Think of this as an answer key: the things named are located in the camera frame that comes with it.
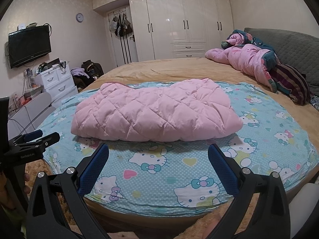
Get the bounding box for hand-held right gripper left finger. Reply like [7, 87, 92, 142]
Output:
[26, 143, 110, 239]

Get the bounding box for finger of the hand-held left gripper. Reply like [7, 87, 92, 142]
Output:
[7, 129, 43, 147]
[10, 132, 61, 155]

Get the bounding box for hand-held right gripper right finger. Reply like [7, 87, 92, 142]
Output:
[208, 144, 291, 239]

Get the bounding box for pink quilted jacket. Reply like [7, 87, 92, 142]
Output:
[70, 78, 243, 142]

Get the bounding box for person's left hand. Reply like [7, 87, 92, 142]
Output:
[23, 172, 32, 195]

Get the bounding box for tan fuzzy blanket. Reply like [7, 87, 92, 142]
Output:
[24, 158, 260, 239]

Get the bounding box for blue cartoon cat blanket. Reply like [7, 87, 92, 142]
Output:
[37, 81, 318, 217]

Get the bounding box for white drawer cabinet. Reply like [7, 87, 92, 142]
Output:
[34, 67, 79, 109]

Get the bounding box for black bag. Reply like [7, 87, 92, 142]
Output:
[81, 60, 104, 80]

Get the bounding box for black television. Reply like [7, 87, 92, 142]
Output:
[8, 25, 52, 69]

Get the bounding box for dark striped pillow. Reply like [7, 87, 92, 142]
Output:
[269, 63, 311, 105]

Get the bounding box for bed with tan sheet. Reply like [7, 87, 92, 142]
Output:
[37, 57, 319, 229]

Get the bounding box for pink puffy coat pile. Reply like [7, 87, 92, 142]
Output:
[204, 29, 281, 94]

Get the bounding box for white door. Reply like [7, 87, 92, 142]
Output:
[107, 5, 139, 68]

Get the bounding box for hanging bags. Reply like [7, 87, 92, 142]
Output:
[110, 14, 133, 38]

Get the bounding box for grey quilted headboard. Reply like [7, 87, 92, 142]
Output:
[243, 27, 319, 94]

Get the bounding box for white wardrobe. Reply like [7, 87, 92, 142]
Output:
[92, 0, 235, 63]

